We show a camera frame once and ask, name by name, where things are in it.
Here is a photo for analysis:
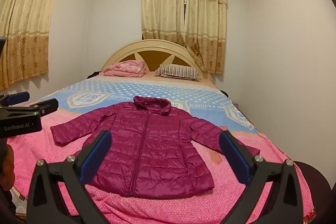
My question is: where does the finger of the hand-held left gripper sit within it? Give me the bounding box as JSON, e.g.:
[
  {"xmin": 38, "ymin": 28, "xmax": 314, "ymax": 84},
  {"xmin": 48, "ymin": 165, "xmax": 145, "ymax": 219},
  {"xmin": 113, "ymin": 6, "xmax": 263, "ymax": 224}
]
[
  {"xmin": 0, "ymin": 98, "xmax": 59, "ymax": 117},
  {"xmin": 0, "ymin": 91, "xmax": 30, "ymax": 107}
]

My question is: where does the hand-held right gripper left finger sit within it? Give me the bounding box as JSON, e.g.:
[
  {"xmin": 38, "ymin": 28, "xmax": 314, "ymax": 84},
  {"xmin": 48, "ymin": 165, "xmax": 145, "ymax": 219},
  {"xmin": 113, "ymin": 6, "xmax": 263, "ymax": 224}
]
[{"xmin": 27, "ymin": 130, "xmax": 113, "ymax": 224}]

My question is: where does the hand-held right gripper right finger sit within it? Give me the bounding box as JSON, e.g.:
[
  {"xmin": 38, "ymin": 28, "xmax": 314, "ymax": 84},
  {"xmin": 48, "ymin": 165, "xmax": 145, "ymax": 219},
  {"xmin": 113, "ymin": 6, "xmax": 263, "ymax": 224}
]
[{"xmin": 219, "ymin": 130, "xmax": 303, "ymax": 224}]

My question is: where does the magenta puffer jacket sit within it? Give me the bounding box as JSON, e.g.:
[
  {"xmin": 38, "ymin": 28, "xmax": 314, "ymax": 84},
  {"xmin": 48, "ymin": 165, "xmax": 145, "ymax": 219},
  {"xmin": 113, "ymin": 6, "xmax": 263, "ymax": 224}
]
[{"xmin": 50, "ymin": 96, "xmax": 261, "ymax": 199}]

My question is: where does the person's left hand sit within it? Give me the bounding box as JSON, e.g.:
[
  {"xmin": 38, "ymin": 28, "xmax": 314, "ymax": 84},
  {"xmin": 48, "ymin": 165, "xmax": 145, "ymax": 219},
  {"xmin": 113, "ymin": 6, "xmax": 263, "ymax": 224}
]
[{"xmin": 6, "ymin": 145, "xmax": 15, "ymax": 189}]

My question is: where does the beige floral side window curtain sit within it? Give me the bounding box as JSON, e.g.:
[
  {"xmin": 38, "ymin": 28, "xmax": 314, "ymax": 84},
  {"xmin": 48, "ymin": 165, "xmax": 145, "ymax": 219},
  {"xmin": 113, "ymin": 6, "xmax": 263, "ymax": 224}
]
[{"xmin": 0, "ymin": 0, "xmax": 68, "ymax": 90}]

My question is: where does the pink and blue bedspread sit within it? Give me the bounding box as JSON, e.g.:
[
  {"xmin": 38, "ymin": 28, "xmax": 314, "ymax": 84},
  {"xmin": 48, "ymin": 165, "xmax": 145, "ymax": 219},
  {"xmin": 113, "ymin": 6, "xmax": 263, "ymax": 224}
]
[{"xmin": 7, "ymin": 74, "xmax": 315, "ymax": 224}]

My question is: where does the dark rounded furniture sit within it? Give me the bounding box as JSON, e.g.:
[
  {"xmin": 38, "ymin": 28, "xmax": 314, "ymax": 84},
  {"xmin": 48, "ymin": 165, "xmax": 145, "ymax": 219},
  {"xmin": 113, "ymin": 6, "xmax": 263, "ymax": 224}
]
[{"xmin": 294, "ymin": 160, "xmax": 332, "ymax": 215}]

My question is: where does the folded pink floral quilt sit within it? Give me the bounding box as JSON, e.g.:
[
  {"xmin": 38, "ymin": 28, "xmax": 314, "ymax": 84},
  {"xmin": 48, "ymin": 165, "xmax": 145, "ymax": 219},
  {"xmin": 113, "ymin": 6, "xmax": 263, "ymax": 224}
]
[{"xmin": 103, "ymin": 60, "xmax": 147, "ymax": 79}]

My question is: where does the striped pillow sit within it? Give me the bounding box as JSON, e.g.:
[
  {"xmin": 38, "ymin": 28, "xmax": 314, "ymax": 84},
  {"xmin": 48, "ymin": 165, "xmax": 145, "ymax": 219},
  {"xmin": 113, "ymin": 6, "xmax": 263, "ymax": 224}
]
[{"xmin": 155, "ymin": 64, "xmax": 202, "ymax": 81}]

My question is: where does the cream wooden headboard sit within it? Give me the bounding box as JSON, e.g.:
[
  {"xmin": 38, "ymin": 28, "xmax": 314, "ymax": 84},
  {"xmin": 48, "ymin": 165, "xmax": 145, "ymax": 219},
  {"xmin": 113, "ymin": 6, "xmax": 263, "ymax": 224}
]
[{"xmin": 101, "ymin": 39, "xmax": 211, "ymax": 78}]

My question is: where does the beige floral curtain panel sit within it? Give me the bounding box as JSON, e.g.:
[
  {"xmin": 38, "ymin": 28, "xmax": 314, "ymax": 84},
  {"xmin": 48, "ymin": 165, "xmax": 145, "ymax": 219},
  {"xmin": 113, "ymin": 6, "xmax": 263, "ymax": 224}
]
[
  {"xmin": 184, "ymin": 0, "xmax": 228, "ymax": 75},
  {"xmin": 140, "ymin": 0, "xmax": 187, "ymax": 42}
]

